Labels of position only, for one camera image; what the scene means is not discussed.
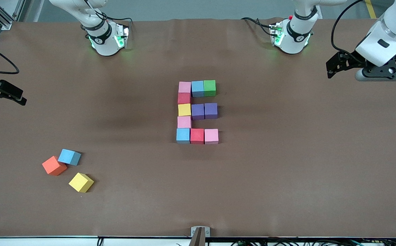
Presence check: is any black right arm base cable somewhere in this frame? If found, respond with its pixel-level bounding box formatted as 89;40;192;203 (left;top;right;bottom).
107;15;135;26

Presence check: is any green foam block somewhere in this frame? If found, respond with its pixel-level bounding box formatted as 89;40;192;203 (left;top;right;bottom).
203;80;216;97

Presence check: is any blue foam block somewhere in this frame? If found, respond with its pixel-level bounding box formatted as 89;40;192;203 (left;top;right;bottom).
176;128;191;144
58;149;81;166
192;81;204;98

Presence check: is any black arm base cable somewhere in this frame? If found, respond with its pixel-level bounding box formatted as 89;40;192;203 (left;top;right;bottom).
107;15;135;26
241;16;274;36

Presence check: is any orange foam block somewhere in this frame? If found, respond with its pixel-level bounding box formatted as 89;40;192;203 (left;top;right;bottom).
42;156;67;176

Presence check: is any grey metal bracket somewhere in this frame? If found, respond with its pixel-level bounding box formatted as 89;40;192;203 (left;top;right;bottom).
189;226;210;246

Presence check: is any aluminium frame profile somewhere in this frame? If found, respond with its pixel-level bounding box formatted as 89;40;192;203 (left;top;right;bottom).
0;0;26;30

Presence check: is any purple foam block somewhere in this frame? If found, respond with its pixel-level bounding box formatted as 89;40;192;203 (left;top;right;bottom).
204;103;218;120
191;104;206;120

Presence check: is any table cover mat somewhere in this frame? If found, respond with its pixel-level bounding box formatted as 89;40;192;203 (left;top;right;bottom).
0;18;396;238

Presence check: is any black left arm base cable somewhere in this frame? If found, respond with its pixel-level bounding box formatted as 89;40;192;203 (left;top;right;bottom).
241;16;274;36

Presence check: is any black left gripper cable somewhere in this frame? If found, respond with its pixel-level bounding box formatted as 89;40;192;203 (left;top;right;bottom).
331;0;365;64

